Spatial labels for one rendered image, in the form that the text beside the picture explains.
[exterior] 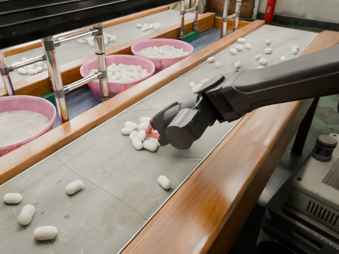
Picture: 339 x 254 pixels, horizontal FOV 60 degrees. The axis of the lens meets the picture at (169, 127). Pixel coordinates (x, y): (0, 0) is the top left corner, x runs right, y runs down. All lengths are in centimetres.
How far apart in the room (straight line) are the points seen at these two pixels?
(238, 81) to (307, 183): 68
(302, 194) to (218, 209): 60
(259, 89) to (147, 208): 30
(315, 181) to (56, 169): 84
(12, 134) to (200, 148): 48
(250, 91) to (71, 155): 43
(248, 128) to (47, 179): 48
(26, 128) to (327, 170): 100
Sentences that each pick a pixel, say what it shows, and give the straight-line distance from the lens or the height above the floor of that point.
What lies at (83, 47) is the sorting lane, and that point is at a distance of 144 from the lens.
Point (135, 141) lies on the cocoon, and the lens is 70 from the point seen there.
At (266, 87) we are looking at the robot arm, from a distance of 45.
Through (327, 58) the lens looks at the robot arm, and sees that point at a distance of 40.
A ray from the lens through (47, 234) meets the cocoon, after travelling 55.
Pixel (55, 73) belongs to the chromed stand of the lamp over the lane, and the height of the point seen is 89.
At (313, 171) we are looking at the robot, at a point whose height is 47.
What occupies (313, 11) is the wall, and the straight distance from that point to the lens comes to 540.
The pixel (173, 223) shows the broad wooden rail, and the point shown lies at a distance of 52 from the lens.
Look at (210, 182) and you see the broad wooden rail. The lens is 59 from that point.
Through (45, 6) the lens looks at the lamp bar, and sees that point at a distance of 50.
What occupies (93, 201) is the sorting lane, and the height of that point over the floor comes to 74.
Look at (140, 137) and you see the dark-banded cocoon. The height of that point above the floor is 76.
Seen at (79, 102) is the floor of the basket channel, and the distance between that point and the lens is 108.
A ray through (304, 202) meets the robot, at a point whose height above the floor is 41.
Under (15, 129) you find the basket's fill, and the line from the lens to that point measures 88.
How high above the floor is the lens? 117
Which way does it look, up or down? 33 degrees down
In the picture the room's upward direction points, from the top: 1 degrees clockwise
